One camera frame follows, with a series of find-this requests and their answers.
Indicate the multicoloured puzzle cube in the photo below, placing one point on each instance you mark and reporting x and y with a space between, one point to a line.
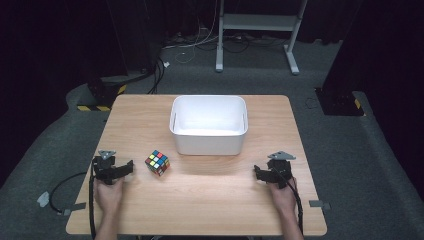
157 162

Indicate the person's right hand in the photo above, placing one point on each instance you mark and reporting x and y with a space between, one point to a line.
283 200

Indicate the black striped stand base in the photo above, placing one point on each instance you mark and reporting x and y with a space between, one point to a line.
100 95

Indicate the person's left hand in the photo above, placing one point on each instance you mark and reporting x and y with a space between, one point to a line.
108 196

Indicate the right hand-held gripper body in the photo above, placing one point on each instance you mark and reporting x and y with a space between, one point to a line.
279 170

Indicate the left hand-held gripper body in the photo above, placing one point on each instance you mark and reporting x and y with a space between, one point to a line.
104 168

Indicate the black curtain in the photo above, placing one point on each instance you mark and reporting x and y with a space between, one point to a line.
383 50
50 50

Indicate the white metal stand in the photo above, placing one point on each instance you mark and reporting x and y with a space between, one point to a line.
260 22

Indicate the white plastic bin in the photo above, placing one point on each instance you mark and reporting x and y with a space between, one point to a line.
209 125

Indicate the small white plug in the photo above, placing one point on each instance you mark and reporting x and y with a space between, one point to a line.
166 64

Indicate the grey tape strip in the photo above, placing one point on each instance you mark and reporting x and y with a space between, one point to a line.
75 207
318 204

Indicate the white tape piece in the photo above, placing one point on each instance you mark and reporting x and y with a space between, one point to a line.
43 199

